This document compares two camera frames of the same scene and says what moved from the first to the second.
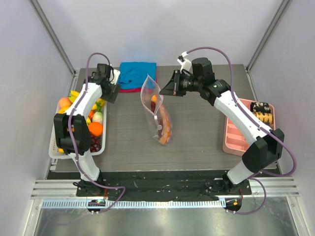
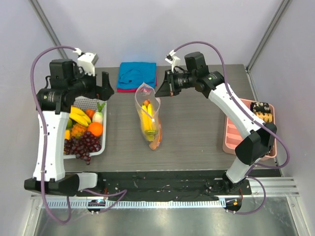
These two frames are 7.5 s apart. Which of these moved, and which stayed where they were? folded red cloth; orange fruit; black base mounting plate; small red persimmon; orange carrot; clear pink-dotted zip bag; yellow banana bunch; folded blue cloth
Moved: yellow banana bunch; orange carrot; clear pink-dotted zip bag
Stayed: small red persimmon; folded red cloth; folded blue cloth; orange fruit; black base mounting plate
